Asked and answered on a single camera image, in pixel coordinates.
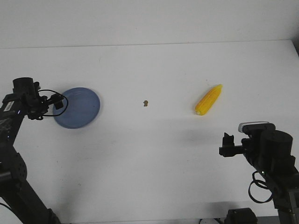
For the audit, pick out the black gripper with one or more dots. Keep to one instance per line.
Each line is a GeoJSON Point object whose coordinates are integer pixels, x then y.
{"type": "Point", "coordinates": [38, 106]}
{"type": "Point", "coordinates": [229, 149]}

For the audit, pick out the blue round plate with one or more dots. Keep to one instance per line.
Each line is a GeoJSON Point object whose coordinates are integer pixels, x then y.
{"type": "Point", "coordinates": [81, 107]}

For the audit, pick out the yellow toy corn cob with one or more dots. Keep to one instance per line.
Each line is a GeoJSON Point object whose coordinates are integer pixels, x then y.
{"type": "Point", "coordinates": [205, 104]}

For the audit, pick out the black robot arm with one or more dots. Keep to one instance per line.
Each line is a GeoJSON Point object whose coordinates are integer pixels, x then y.
{"type": "Point", "coordinates": [269, 152]}
{"type": "Point", "coordinates": [18, 195]}

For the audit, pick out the white object at table edge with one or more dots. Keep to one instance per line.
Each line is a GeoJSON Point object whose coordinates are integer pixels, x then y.
{"type": "Point", "coordinates": [210, 221]}

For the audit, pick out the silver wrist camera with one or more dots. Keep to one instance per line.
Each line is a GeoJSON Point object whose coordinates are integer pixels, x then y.
{"type": "Point", "coordinates": [247, 127]}

